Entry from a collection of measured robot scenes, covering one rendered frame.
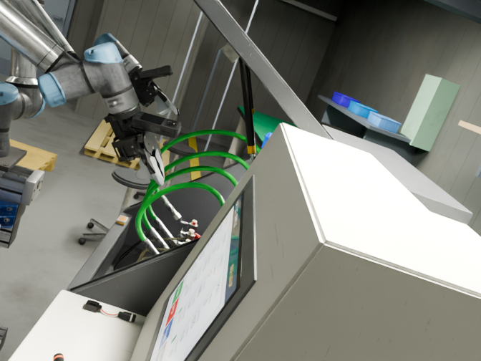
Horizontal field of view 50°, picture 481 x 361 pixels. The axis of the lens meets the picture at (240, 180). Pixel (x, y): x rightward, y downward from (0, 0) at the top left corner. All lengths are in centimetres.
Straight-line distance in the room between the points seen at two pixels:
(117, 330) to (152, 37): 592
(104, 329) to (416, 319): 86
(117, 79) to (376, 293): 85
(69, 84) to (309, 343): 86
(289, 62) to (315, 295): 765
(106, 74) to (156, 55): 578
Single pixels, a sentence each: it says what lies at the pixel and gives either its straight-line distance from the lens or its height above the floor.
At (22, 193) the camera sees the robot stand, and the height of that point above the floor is 94.
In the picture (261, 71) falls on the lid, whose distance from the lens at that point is 112.
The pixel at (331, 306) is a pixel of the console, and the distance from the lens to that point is 51.
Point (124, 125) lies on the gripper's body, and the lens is 126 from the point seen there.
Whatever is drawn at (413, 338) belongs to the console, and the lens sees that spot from 55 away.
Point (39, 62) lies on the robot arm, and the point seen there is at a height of 147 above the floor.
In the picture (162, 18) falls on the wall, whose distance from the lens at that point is 695.
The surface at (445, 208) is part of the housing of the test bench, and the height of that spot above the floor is 149.
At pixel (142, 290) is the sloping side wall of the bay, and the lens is 132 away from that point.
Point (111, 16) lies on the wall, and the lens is 700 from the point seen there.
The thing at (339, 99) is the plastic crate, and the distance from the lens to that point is 546.
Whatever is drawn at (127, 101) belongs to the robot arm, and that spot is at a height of 147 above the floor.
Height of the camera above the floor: 170
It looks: 15 degrees down
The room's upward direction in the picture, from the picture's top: 20 degrees clockwise
